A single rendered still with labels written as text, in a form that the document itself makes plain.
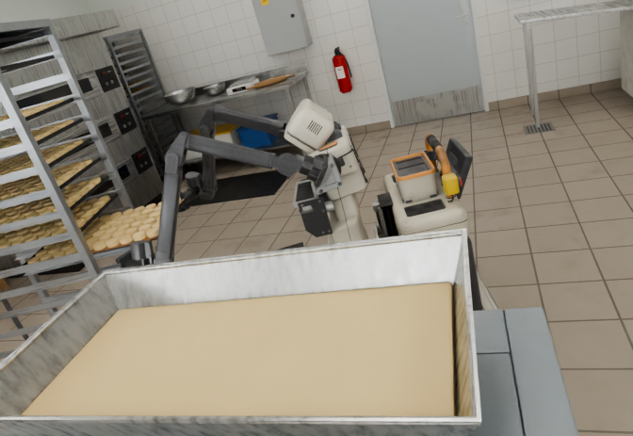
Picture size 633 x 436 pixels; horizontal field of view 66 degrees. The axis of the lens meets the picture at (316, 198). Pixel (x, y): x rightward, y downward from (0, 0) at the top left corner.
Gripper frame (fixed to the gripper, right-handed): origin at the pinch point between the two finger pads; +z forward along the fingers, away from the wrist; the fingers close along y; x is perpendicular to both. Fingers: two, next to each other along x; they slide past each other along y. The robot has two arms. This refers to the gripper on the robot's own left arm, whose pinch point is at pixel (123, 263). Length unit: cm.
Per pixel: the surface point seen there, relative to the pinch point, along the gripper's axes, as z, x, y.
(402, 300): -148, -8, -24
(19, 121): 7, -4, -60
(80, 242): 10.6, -7.0, -12.6
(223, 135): 317, 239, 38
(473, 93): 113, 431, 93
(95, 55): 318, 149, -90
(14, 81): 268, 61, -90
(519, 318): -155, 3, -14
